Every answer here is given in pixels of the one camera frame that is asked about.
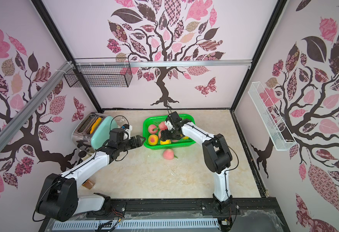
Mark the pink peach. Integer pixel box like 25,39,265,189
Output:
148,124,159,134
158,121,168,130
163,149,178,160

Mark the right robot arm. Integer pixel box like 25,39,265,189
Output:
161,117,233,211

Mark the pink peach front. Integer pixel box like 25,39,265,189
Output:
148,124,159,134

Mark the aluminium rail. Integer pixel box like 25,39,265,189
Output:
0,61,72,153
76,60,252,67

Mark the yellow red peach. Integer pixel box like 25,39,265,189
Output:
148,134,159,146

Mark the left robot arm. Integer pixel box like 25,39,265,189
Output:
34,135,146,222

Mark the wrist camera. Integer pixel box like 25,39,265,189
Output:
165,112,182,130
109,124,133,143

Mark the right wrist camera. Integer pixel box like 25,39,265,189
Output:
165,112,182,130

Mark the green plastic basket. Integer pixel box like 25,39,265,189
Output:
142,116,195,150

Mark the small brown spice jar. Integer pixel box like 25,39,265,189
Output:
82,179,96,189

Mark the mint and steel toaster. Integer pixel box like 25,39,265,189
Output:
71,113,119,153

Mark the left aluminium rail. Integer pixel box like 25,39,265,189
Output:
0,61,72,153

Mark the white slotted cable duct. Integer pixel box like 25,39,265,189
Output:
50,218,219,232

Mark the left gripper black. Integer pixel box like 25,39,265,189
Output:
117,135,146,152

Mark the white wire wall shelf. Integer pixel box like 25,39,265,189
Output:
248,82,297,151

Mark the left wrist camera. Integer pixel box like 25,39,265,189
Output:
109,124,133,143

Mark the black wire wall basket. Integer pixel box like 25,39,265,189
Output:
64,58,133,88

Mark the back aluminium rail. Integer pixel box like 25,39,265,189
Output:
76,60,252,67

